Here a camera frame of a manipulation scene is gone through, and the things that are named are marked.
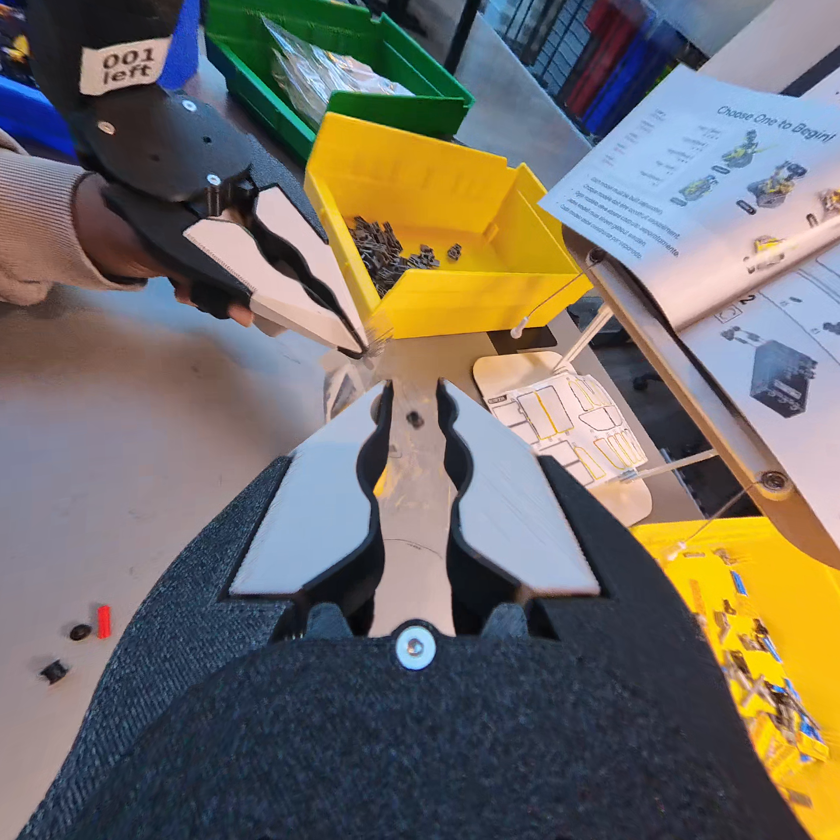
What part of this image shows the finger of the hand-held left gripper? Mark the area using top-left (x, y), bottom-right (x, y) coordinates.
top-left (250, 185), bottom-right (370, 347)
top-left (182, 216), bottom-right (367, 357)

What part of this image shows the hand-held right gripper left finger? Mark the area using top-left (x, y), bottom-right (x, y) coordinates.
top-left (230, 381), bottom-right (392, 637)

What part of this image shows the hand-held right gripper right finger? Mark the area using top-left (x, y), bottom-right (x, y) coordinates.
top-left (440, 381), bottom-right (602, 637)

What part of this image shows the clear plastic bag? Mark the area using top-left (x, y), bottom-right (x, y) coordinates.
top-left (322, 329), bottom-right (460, 637)

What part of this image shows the pile of small colourful parts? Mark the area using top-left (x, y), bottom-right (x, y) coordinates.
top-left (40, 604), bottom-right (116, 686)

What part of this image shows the person's left forearm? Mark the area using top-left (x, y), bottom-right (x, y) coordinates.
top-left (0, 132), bottom-right (132, 305)

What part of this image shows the person's left hand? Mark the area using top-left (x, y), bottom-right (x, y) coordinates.
top-left (71, 172), bottom-right (279, 334)

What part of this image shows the pile of grey connector parts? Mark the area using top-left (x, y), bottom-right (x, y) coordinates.
top-left (344, 217), bottom-right (463, 299)

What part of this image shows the white sticker sheet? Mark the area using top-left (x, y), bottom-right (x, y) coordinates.
top-left (489, 372), bottom-right (647, 487)

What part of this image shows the blue bin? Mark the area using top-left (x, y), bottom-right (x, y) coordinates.
top-left (0, 0), bottom-right (200, 158)

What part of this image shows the clear bag of parts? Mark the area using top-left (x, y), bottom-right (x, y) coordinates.
top-left (260, 16), bottom-right (414, 130)

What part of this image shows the yellow divided bin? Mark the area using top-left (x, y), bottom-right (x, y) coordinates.
top-left (630, 516), bottom-right (840, 840)

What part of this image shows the green bin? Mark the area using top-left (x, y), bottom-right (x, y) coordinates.
top-left (204, 0), bottom-right (476, 143)

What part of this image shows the white stand pole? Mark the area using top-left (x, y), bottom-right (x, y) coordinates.
top-left (552, 302), bottom-right (615, 375)

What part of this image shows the yellow bin with grey parts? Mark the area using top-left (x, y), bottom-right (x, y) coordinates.
top-left (305, 112), bottom-right (594, 340)

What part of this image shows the white book stand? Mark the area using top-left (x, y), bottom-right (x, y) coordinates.
top-left (565, 230), bottom-right (840, 565)

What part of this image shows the pile of yellow parts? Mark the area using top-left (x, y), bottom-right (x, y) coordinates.
top-left (683, 545), bottom-right (834, 815)

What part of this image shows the instruction booklet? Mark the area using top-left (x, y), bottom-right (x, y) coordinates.
top-left (541, 66), bottom-right (840, 519)

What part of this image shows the white cord with plug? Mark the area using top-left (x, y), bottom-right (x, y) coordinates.
top-left (512, 237), bottom-right (605, 345)

